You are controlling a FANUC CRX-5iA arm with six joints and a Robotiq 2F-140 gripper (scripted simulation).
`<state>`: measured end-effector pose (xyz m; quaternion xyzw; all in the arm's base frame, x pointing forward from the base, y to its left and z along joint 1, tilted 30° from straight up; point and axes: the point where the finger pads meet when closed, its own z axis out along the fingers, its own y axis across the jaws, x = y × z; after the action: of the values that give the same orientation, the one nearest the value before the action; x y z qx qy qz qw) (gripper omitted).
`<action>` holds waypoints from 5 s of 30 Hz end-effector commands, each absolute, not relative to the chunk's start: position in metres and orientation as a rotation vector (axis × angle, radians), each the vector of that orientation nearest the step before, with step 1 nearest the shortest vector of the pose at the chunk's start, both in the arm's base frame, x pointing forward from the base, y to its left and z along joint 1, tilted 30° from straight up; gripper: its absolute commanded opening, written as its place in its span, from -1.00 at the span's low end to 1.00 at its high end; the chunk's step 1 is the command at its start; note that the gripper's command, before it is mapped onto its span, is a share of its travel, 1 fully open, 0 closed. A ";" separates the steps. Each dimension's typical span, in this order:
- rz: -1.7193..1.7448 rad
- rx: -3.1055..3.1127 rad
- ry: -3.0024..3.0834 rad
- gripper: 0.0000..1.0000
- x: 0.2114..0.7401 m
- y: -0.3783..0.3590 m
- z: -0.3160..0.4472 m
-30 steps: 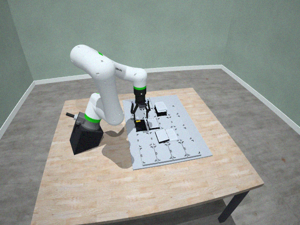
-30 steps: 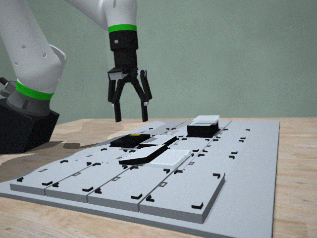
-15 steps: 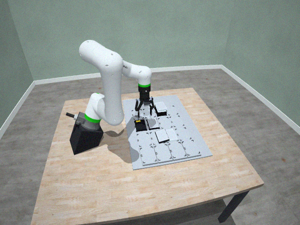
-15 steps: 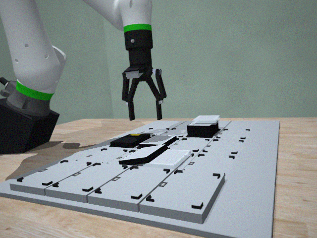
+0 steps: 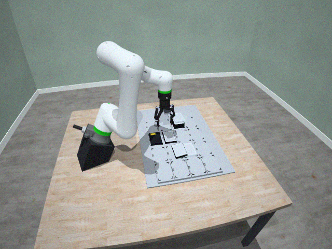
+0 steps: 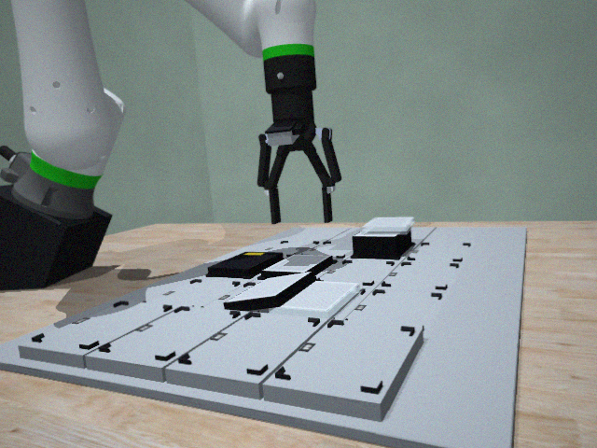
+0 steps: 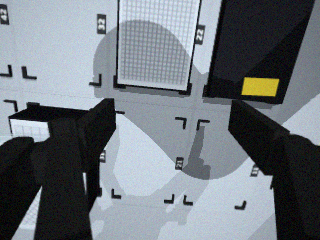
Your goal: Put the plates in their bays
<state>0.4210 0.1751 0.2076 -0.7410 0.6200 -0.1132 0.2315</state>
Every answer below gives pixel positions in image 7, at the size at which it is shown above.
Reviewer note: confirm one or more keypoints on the white multi-well plate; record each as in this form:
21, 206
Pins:
156, 42

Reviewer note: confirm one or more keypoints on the grey deck plate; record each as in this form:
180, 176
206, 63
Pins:
299, 113

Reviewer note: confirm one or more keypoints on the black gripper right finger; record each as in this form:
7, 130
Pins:
294, 163

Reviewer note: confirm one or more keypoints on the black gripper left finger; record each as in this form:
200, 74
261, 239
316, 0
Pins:
57, 165

